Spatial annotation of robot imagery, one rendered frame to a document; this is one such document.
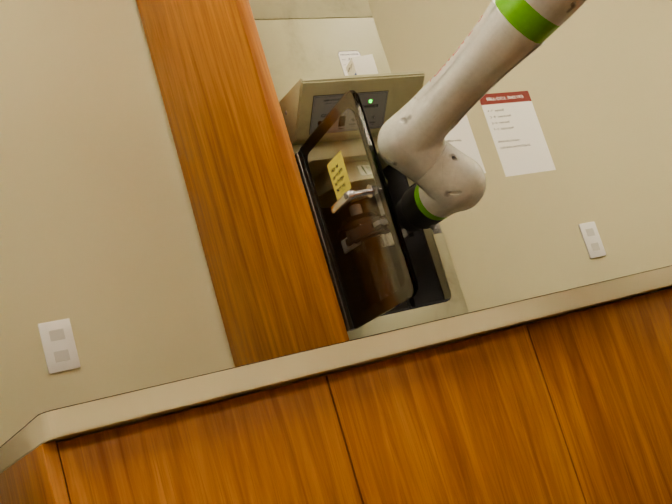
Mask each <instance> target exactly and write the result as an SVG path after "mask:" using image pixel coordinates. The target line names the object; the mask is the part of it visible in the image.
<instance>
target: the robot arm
mask: <svg viewBox="0 0 672 504"><path fill-rule="evenodd" d="M586 1H587V0H492V1H491V3H490V4H489V6H488V7H487V9H486V10H485V12H484V13H483V15H482V16H481V18H480V19H479V20H478V22H477V23H476V25H475V26H474V27H473V29H472V30H471V31H470V33H469V34H468V35H467V37H466V38H465V39H464V41H463V42H462V43H461V45H460V46H459V47H458V48H457V50H456V51H455V52H454V53H453V54H452V56H451V57H450V58H449V59H448V60H447V62H446V63H445V64H444V65H443V66H442V67H441V68H440V70H439V71H438V72H437V73H436V74H435V75H434V76H433V77H432V78H431V79H430V80H429V82H428V83H427V84H426V85H425V86H424V87H423V88H422V89H421V90H420V91H419V92H418V93H417V94H416V95H415V96H414V97H413V98H412V99H411V100H410V101H409V102H408V103H407V104H406V105H404V106H403V107H402V108H401V109H400V110H399V111H398V112H397V113H395V114H394V115H393V116H392V117H391V118H390V119H388V120H387V121H386V122H385V123H384V124H383V126H382V127H381V129H380V131H379V134H378V140H377V144H378V150H379V153H380V155H381V157H382V158H383V160H384V161H385V162H386V163H387V164H388V165H390V166H391V167H393V168H395V169H396V170H398V171H399V172H401V173H402V174H403V175H405V176H406V177H408V178H409V179H410V180H412V181H413V182H414V184H413V185H411V186H410V188H409V189H408V190H407V191H406V192H405V193H404V194H403V196H402V199H401V200H400V201H399V202H398V203H397V204H396V207H395V211H396V214H397V218H398V221H399V224H400V227H401V230H402V234H403V237H404V238H405V237H406V236H408V234H409V237H413V236H415V235H414V232H415V231H416V232H420V231H421V230H422V229H429V228H431V229H432V230H435V227H434V226H435V225H436V224H438V223H439V222H441V221H443V220H444V219H446V218H447V217H449V216H451V215H452V214H454V213H457V212H461V211H465V210H468V209H470V208H472V207H474V206H475V205H476V204H477V203H478V202H479V201H480V200H481V198H482V197H483V195H484V192H485V189H486V177H485V174H484V171H483V169H482V168H481V166H480V165H479V164H478V163H477V162H476V161H475V160H473V159H472V158H470V157H469V156H467V155H466V154H464V153H463V152H461V151H460V150H458V149H457V148H455V147H454V146H452V145H451V144H450V143H448V142H447V141H446V140H445V137H446V135H447V134H448V133H449V132H450V131H451V130H452V129H453V128H454V127H455V126H456V125H457V124H458V123H459V122H460V120H461V119H462V118H463V117H464V116H465V115H466V114H467V113H468V112H469V111H470V110H471V108H472V107H473V106H474V105H475V104H476V103H477V102H478V101H479V100H480V99H481V98H482V97H483V96H484V95H485V94H486V93H487V92H488V91H489V90H490V89H491V88H493V87H494V86H495V85H496V84H497V83H498V82H499V81H500V80H501V79H502V78H503V77H504V76H506V75H507V74H508V73H509V72H510V71H511V70H512V69H514V68H515V67H516V66H517V65H518V64H520V63H521V62H522V61H523V60H524V59H526V58H527V57H528V56H529V55H530V54H532V53H533V52H534V51H535V50H537V49H538V48H539V47H541V46H542V45H543V44H544V43H545V42H544V41H545V40H546V39H547V38H548V37H549V36H550V35H551V34H552V33H554V32H555V31H556V30H557V29H558V28H559V27H560V26H561V25H562V24H563V23H564V22H565V21H566V20H567V19H569V18H570V17H571V16H572V15H573V14H574V13H575V12H576V11H577V10H578V9H579V8H580V7H581V6H582V5H583V4H584V3H585V2H586Z"/></svg>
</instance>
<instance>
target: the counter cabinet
mask: <svg viewBox="0 0 672 504"><path fill-rule="evenodd" d="M0 504H672V287H669V288H665V289H661V290H657V291H653V292H649V293H645V294H641V295H637V296H633V297H629V298H625V299H621V300H618V301H614V302H610V303H606V304H602V305H598V306H594V307H590V308H586V309H582V310H578V311H574V312H570V313H566V314H562V315H558V316H554V317H550V318H546V319H542V320H538V321H534V322H530V323H526V324H522V325H518V326H514V327H510V328H506V329H502V330H498V331H494V332H490V333H486V334H482V335H478V336H474V337H470V338H466V339H462V340H458V341H454V342H450V343H446V344H442V345H438V346H434V347H430V348H426V349H422V350H418V351H414V352H410V353H406V354H402V355H398V356H394V357H390V358H386V359H382V360H378V361H374V362H370V363H366V364H362V365H358V366H354V367H350V368H346V369H342V370H338V371H334V372H330V373H327V374H323V375H319V376H315V377H311V378H307V379H303V380H299V381H295V382H291V383H287V384H283V385H279V386H275V387H271V388H267V389H263V390H259V391H255V392H251V393H247V394H243V395H239V396H235V397H231V398H227V399H223V400H219V401H215V402H211V403H207V404H203V405H199V406H195V407H191V408H187V409H183V410H179V411H175V412H171V413H167V414H163V415H159V416H155V417H151V418H147V419H143V420H139V421H135V422H131V423H127V424H123V425H119V426H115V427H111V428H107V429H103V430H99V431H95V432H91V433H87V434H83V435H79V436H75V437H71V438H67V439H63V440H59V441H51V442H47V443H43V444H41V445H40V446H39V447H37V448H36V449H34V450H33V451H32V452H30V453H29V454H27V455H26V456H24V457H23V458H22V459H20V460H19V461H17V462H16V463H15V464H13V465H12V466H10V467H9V468H8V469H6V470H5V471H3V472H2V473H0Z"/></svg>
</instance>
